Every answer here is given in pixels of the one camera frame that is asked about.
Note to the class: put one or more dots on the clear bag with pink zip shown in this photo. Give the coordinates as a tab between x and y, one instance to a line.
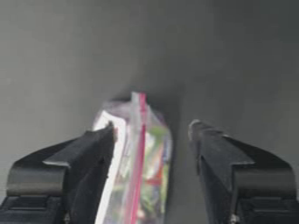
144	163

